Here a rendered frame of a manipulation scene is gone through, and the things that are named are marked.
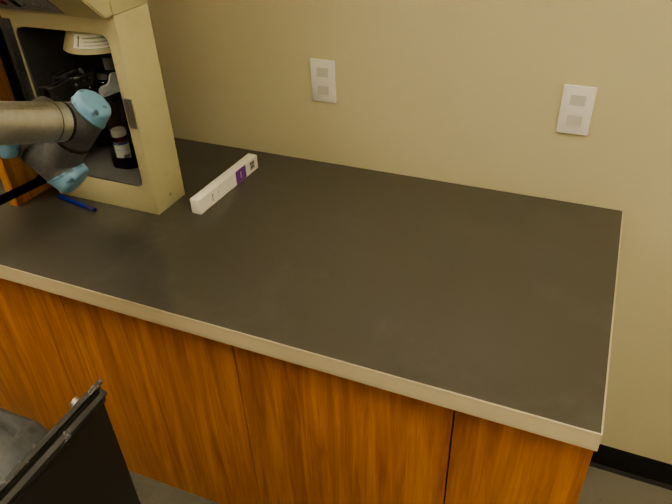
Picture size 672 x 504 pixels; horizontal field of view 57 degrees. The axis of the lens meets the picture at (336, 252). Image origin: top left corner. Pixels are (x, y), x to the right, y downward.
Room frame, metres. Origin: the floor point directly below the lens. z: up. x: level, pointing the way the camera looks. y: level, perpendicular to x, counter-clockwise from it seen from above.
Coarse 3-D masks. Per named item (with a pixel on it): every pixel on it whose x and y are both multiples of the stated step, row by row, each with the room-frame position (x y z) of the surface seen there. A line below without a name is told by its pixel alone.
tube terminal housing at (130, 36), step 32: (128, 0) 1.35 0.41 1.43; (96, 32) 1.33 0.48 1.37; (128, 32) 1.33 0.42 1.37; (128, 64) 1.32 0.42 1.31; (128, 96) 1.31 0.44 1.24; (160, 96) 1.39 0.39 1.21; (160, 128) 1.37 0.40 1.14; (160, 160) 1.35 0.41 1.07; (96, 192) 1.38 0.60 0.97; (128, 192) 1.34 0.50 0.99; (160, 192) 1.32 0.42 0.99
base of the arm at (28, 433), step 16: (0, 416) 0.47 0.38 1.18; (16, 416) 0.48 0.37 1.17; (0, 432) 0.44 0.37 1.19; (16, 432) 0.46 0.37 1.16; (32, 432) 0.46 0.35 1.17; (0, 448) 0.43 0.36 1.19; (16, 448) 0.43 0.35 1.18; (32, 448) 0.44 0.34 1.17; (0, 464) 0.41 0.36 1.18; (16, 464) 0.42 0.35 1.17; (0, 480) 0.40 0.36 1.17
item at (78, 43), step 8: (72, 32) 1.40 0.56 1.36; (80, 32) 1.39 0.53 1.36; (64, 40) 1.42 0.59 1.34; (72, 40) 1.39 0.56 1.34; (80, 40) 1.38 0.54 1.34; (88, 40) 1.38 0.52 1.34; (96, 40) 1.38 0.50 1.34; (104, 40) 1.38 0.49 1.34; (64, 48) 1.41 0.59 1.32; (72, 48) 1.38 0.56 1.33; (80, 48) 1.37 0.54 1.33; (88, 48) 1.37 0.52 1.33; (96, 48) 1.37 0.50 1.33; (104, 48) 1.37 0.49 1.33
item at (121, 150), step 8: (96, 80) 1.42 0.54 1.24; (96, 88) 1.43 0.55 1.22; (112, 104) 1.41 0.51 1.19; (120, 104) 1.42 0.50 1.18; (112, 112) 1.41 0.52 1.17; (120, 112) 1.41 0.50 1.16; (112, 120) 1.41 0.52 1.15; (120, 120) 1.41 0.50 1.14; (112, 128) 1.41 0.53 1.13; (120, 128) 1.41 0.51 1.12; (128, 128) 1.42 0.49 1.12; (112, 136) 1.41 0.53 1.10; (120, 136) 1.41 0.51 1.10; (128, 136) 1.41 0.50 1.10; (112, 144) 1.42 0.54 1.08; (120, 144) 1.41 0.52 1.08; (128, 144) 1.41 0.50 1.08; (112, 152) 1.42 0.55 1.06; (120, 152) 1.41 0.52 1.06; (128, 152) 1.41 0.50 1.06
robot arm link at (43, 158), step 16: (32, 144) 1.14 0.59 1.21; (48, 144) 1.13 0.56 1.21; (32, 160) 1.13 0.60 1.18; (48, 160) 1.12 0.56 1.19; (64, 160) 1.12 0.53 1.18; (80, 160) 1.14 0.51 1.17; (48, 176) 1.12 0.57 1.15; (64, 176) 1.12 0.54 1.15; (80, 176) 1.13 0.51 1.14; (64, 192) 1.12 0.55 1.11
